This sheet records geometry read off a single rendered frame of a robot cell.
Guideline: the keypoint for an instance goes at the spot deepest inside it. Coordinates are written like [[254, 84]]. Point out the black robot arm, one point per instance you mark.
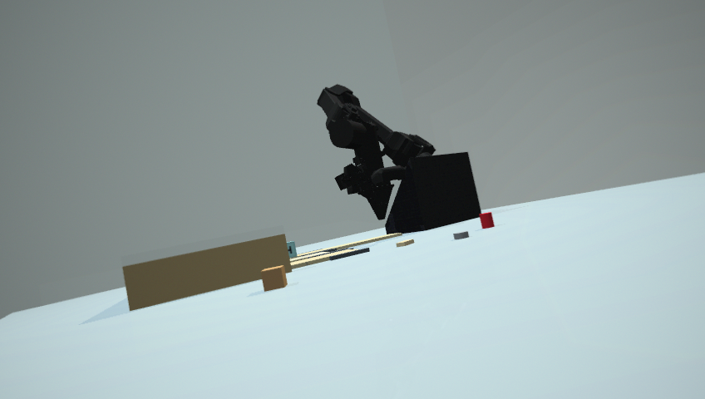
[[351, 127]]

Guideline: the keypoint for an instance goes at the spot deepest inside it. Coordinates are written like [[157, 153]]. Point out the light blue cube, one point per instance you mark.
[[292, 249]]

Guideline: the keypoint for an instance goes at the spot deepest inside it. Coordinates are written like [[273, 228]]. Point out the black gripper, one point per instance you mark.
[[378, 189]]

